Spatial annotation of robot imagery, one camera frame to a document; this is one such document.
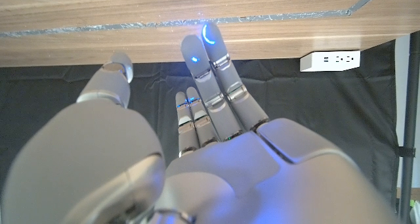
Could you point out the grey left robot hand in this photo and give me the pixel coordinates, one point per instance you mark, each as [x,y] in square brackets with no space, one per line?
[229,171]

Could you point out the black backdrop cloth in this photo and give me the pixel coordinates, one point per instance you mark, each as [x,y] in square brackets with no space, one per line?
[328,119]

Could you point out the white power strip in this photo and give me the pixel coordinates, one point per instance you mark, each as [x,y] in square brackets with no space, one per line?
[328,61]

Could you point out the black backdrop stand pole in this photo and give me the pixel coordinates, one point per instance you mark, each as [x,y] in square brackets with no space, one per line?
[408,119]

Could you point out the grey tape outline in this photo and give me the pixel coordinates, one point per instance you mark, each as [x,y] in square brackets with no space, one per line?
[98,27]

